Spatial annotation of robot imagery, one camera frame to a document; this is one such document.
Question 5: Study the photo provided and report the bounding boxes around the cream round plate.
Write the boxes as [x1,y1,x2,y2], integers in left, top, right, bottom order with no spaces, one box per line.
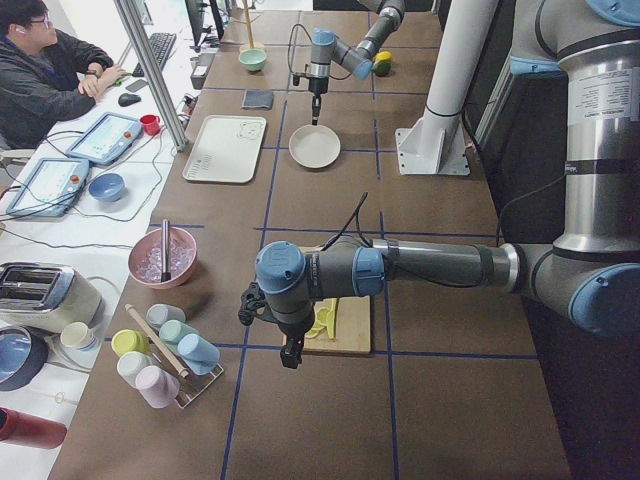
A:
[289,125,341,169]

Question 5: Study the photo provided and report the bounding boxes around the cream rectangular tray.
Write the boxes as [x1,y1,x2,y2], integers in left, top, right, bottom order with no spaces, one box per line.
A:
[182,115,267,184]

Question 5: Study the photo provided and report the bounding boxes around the lemon slices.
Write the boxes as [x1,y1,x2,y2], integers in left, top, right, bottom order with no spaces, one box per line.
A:
[305,307,335,339]

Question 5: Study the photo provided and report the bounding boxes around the yellow-green plastic knife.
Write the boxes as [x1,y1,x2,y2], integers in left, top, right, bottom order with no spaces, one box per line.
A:
[325,298,339,340]

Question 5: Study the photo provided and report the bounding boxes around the dark grey folded cloth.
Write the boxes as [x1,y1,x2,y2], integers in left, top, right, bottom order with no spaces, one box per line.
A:
[241,89,274,110]

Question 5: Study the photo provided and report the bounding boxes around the wooden cutting board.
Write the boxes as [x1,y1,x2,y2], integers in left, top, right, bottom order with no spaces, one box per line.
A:
[303,297,372,355]

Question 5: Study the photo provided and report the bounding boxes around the green lime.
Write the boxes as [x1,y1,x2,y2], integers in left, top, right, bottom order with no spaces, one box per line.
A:
[372,60,391,77]

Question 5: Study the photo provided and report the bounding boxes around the mint green bowl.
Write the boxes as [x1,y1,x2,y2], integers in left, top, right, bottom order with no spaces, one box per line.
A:
[238,48,267,72]

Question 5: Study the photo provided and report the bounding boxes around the yellow lemon right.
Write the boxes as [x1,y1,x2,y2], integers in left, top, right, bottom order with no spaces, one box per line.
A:
[375,51,393,63]

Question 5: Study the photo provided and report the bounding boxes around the light blue cup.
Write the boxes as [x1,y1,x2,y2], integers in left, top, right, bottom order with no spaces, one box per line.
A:
[177,333,220,375]

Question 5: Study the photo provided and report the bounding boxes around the wooden mug tree stand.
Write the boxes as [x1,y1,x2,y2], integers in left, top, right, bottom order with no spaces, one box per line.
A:
[239,0,266,53]

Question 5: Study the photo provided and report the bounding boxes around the mint cup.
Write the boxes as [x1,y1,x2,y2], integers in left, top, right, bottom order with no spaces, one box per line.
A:
[159,320,198,347]

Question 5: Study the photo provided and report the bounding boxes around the white pillar with base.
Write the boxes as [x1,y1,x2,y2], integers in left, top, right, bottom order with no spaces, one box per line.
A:
[396,0,498,176]

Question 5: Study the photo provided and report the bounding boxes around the pink cup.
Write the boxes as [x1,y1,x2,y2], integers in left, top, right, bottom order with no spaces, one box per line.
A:
[135,365,180,409]

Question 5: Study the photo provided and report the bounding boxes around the grey-blue cup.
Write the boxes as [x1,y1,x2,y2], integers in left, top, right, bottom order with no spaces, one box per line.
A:
[146,303,186,330]

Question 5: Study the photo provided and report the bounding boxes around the metal tongs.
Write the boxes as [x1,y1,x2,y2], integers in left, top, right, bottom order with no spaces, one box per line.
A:
[160,219,171,283]

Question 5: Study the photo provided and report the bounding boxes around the pale white cup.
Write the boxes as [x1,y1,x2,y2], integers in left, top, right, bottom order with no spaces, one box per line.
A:
[117,351,157,388]

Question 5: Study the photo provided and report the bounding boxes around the yellow-green cup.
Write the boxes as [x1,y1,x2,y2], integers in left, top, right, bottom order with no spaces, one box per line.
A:
[111,329,150,357]

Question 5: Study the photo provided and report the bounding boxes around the black keyboard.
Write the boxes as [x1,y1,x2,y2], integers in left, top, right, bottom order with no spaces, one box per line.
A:
[148,32,177,70]

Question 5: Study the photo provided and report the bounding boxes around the red cup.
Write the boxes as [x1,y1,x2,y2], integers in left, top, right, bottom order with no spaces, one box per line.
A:
[139,114,161,136]

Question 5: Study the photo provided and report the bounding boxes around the pink bowl with ice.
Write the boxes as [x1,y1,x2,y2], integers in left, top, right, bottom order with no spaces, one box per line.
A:
[128,227,198,290]

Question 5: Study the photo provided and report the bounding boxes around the black smartphone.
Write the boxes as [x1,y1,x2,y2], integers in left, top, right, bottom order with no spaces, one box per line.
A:
[125,78,148,93]

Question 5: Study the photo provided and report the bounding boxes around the black computer mouse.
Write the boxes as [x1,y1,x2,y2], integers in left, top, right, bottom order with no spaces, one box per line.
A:
[118,93,141,107]

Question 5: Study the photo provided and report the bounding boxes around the upper teach pendant tablet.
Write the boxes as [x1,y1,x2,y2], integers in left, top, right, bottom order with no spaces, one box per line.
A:
[65,112,142,165]

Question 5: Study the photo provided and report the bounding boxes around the teach pendant tablet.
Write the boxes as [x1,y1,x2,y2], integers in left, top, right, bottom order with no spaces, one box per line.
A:
[65,112,142,165]
[6,158,90,218]

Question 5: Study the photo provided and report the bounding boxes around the paper cup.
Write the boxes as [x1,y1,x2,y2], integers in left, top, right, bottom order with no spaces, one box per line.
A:
[60,322,98,351]

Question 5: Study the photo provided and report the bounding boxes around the blue bowl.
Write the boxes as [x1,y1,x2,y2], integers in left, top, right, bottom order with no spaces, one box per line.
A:
[88,173,126,203]

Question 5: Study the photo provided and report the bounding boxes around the cream toaster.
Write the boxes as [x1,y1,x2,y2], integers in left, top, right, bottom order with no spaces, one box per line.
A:
[1,262,101,333]

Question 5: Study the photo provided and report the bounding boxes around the dark blue pot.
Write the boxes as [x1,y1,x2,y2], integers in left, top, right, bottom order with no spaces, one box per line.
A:
[1,326,49,392]

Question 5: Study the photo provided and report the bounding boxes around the person in black jacket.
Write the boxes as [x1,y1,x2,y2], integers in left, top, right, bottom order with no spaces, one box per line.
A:
[1,1,125,149]

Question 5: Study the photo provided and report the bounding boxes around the lower teach pendant tablet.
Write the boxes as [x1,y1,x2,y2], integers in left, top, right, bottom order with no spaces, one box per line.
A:
[6,158,90,218]

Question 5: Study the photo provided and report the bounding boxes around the red bottle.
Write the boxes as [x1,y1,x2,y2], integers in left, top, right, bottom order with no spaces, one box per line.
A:
[1,407,67,450]

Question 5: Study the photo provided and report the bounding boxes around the aluminium frame post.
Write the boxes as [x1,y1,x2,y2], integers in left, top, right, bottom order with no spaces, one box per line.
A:
[114,0,188,152]

